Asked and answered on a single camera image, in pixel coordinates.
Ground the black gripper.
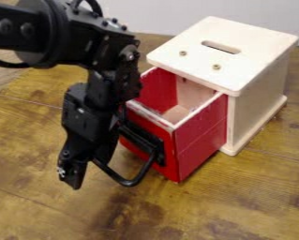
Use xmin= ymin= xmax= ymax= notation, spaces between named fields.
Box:
xmin=56 ymin=82 xmax=121 ymax=191

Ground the black metal drawer handle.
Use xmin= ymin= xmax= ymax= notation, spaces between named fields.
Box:
xmin=92 ymin=121 xmax=165 ymax=188

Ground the red drawer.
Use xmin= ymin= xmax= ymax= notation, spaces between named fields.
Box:
xmin=126 ymin=67 xmax=228 ymax=183

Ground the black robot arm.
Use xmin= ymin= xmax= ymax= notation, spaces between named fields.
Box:
xmin=0 ymin=0 xmax=141 ymax=189

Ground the white wooden box cabinet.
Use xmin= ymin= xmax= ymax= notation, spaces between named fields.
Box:
xmin=146 ymin=16 xmax=297 ymax=156

